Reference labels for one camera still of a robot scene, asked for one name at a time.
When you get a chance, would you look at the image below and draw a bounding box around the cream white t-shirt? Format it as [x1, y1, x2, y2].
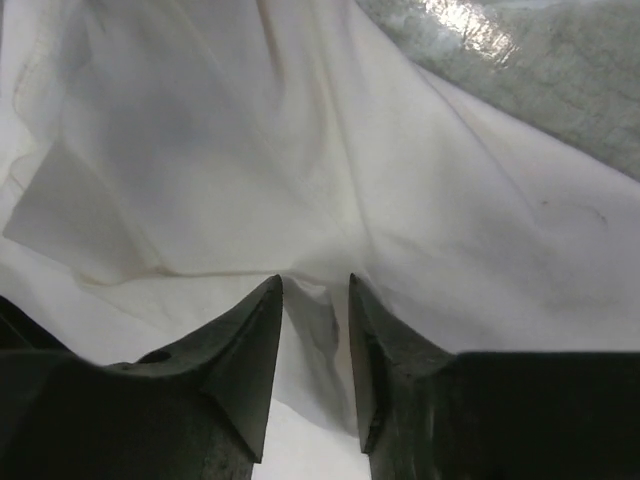
[1, 1, 639, 479]

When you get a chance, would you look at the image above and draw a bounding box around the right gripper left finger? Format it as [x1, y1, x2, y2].
[1, 276, 283, 479]

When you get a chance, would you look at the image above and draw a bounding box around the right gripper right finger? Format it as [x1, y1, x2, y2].
[349, 277, 639, 479]

